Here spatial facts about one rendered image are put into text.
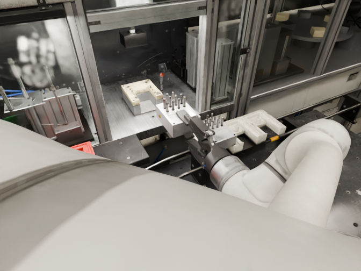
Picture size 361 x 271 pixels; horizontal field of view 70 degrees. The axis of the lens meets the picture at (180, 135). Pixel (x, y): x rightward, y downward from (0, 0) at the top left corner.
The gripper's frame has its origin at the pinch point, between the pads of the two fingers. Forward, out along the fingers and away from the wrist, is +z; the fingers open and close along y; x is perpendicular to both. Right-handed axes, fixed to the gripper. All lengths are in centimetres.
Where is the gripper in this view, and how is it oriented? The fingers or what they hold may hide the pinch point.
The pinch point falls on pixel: (185, 123)
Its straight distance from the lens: 78.9
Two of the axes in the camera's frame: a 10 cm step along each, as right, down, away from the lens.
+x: -8.8, 3.0, -3.6
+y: 0.0, -7.6, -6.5
